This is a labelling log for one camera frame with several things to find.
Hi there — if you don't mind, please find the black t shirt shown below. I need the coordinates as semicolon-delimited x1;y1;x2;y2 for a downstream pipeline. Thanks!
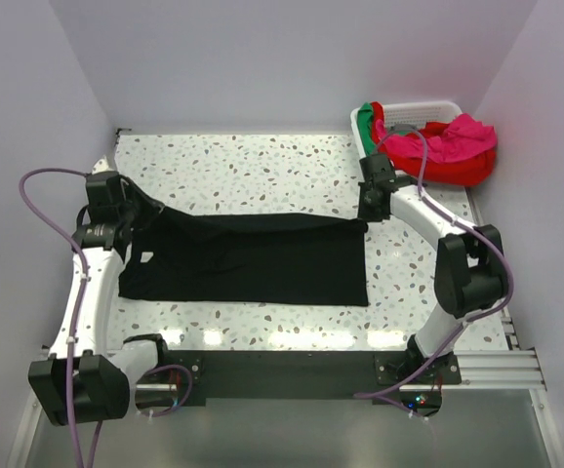
117;187;371;308

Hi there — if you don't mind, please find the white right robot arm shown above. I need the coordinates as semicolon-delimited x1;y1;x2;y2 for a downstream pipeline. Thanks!
358;154;510;383

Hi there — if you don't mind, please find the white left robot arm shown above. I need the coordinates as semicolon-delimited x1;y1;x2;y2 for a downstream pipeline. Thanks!
28;169;172;426

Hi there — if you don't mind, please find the green t shirt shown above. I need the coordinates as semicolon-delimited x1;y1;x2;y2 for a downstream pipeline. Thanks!
356;102;377;156

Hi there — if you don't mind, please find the white plastic laundry basket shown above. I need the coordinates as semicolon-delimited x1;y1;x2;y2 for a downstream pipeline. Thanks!
350;100;463;160

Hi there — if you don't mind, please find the pink t shirt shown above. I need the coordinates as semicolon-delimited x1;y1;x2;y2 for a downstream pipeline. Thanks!
380;113;498;166

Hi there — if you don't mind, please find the red t shirt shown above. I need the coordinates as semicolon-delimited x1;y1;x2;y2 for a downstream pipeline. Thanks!
358;101;498;187

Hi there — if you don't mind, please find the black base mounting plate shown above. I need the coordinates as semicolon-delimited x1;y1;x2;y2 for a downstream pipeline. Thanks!
135;348;461;420

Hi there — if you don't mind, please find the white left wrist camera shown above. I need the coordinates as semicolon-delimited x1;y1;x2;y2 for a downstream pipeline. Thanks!
91;156;117;175

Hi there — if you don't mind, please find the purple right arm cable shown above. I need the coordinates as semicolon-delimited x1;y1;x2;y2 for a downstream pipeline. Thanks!
354;130;513;406

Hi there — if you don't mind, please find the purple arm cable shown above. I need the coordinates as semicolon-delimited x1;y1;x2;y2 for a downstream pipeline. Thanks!
18;168;195;468
354;130;513;406

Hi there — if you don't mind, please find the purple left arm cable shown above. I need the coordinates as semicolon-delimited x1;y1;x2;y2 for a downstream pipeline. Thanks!
18;168;195;468

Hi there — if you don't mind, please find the aluminium frame rail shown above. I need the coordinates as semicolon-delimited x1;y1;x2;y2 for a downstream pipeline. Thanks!
140;349;544;390

